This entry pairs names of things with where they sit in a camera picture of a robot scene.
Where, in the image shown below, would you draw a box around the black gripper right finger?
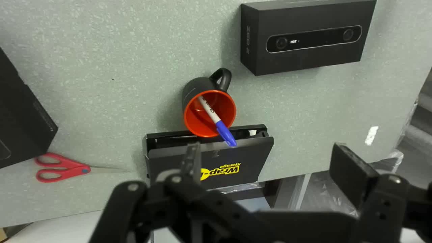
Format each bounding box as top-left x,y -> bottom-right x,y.
329,142 -> 432,243

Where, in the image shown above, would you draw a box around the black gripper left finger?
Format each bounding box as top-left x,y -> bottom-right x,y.
89,142 -> 213,243

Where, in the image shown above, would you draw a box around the white marker with blue cap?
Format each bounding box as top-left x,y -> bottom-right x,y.
197,96 -> 238,149

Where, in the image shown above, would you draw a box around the black cup with red inside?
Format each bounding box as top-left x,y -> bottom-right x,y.
180,67 -> 237,140

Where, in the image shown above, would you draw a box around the grey plastic bin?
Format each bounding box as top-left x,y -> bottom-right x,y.
264,148 -> 432,227

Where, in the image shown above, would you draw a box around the small white tape piece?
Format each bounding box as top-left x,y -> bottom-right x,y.
363,125 -> 379,148

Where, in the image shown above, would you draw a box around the flat black box yellow logo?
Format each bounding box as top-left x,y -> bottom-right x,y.
141,123 -> 275,186

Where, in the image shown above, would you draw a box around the black box with white print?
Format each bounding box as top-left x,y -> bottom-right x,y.
0,47 -> 59,171

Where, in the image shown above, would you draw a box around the red handled scissors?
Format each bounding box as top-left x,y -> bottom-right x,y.
35,152 -> 91,184

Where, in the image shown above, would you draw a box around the black box with camera picture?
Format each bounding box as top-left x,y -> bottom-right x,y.
238,0 -> 377,78

